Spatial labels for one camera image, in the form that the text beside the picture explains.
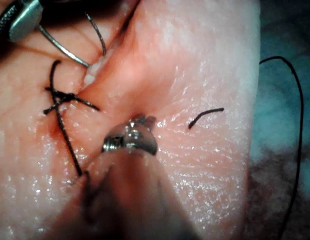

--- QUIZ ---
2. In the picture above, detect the left arm needle driver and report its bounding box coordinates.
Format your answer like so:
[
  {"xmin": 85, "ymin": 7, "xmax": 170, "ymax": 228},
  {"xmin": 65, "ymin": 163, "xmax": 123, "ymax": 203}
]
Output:
[{"xmin": 102, "ymin": 119, "xmax": 159, "ymax": 156}]

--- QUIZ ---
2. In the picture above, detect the right arm needle driver jaw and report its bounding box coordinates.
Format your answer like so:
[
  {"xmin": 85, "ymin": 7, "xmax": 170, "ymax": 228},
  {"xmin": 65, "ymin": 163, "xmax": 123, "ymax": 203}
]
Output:
[
  {"xmin": 0, "ymin": 0, "xmax": 21, "ymax": 36},
  {"xmin": 9, "ymin": 0, "xmax": 44, "ymax": 42}
]

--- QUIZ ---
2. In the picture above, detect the left arm needle driver jaw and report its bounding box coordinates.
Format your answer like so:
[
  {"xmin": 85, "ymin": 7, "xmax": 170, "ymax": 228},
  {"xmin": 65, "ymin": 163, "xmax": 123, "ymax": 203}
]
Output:
[{"xmin": 133, "ymin": 114, "xmax": 157, "ymax": 131}]

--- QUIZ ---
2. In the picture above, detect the curved steel needle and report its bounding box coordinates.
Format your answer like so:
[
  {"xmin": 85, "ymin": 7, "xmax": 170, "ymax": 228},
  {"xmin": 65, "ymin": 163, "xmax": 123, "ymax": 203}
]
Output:
[{"xmin": 37, "ymin": 24, "xmax": 92, "ymax": 68}]

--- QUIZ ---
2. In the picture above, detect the short black thread piece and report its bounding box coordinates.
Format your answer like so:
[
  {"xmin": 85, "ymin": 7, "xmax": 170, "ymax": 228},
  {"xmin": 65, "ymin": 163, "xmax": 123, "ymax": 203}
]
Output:
[{"xmin": 188, "ymin": 107, "xmax": 225, "ymax": 130}]

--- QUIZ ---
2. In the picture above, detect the tissue pad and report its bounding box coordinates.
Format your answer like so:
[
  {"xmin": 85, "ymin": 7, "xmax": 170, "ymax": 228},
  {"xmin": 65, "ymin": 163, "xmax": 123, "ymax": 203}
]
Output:
[{"xmin": 0, "ymin": 0, "xmax": 261, "ymax": 240}]

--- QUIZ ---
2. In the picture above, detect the black stitching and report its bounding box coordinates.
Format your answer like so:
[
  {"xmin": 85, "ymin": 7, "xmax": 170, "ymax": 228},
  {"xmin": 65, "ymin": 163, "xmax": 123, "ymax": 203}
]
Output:
[{"xmin": 43, "ymin": 59, "xmax": 101, "ymax": 177}]

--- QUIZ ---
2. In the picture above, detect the blue-green cloth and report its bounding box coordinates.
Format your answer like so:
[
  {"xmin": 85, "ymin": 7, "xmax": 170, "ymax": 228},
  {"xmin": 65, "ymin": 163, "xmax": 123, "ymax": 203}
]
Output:
[{"xmin": 244, "ymin": 0, "xmax": 310, "ymax": 240}]

